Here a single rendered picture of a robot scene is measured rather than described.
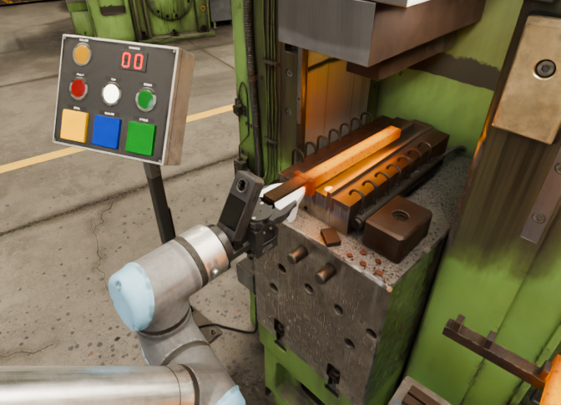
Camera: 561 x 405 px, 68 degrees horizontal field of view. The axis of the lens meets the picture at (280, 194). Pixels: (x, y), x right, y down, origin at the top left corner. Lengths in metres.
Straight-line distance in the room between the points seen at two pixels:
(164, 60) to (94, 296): 1.33
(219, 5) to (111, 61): 4.96
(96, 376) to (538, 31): 0.71
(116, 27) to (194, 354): 5.03
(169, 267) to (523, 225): 0.60
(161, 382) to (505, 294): 0.66
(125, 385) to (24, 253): 2.00
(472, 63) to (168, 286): 0.87
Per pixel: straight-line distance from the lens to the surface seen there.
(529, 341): 1.01
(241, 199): 0.67
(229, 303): 1.94
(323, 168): 0.84
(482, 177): 0.83
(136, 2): 5.44
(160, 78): 1.06
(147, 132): 1.06
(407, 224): 0.83
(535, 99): 0.73
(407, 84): 1.24
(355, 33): 0.70
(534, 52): 0.72
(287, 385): 1.53
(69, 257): 2.37
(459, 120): 1.20
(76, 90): 1.20
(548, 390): 0.68
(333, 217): 0.88
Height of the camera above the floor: 1.50
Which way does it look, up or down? 36 degrees down
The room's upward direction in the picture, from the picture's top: straight up
